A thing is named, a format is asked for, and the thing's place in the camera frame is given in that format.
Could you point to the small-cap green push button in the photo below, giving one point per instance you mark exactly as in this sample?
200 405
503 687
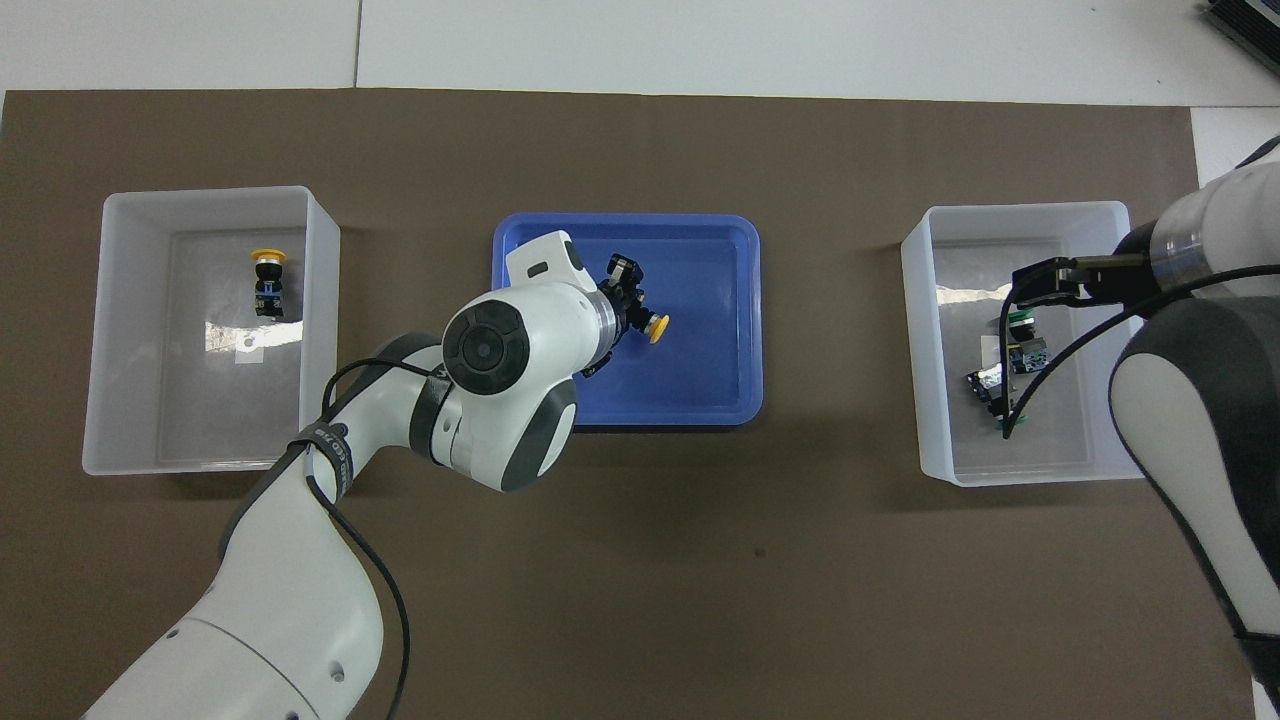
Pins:
985 380

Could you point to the white label sticker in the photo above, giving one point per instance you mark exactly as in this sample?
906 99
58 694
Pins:
250 356
988 350

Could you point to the large-cap green push button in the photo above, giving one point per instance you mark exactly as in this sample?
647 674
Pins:
1030 355

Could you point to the large-cap yellow push button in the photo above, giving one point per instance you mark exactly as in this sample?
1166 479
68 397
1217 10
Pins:
268 295

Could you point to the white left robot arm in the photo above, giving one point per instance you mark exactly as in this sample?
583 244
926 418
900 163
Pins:
300 600

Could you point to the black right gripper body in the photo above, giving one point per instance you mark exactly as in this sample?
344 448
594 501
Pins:
1125 275

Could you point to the translucent white plastic box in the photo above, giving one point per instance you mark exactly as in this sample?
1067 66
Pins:
960 440
200 420

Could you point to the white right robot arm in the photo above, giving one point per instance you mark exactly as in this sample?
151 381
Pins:
1200 450

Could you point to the small-cap yellow push button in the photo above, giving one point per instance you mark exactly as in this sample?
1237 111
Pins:
657 328

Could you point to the black ribbed device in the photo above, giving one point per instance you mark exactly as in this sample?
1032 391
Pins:
1250 25

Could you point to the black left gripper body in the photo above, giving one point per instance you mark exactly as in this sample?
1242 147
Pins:
620 315

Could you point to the brown table mat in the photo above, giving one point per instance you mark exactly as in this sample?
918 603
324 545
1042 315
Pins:
700 580

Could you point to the blue plastic tray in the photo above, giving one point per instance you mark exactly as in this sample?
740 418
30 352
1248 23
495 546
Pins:
700 380

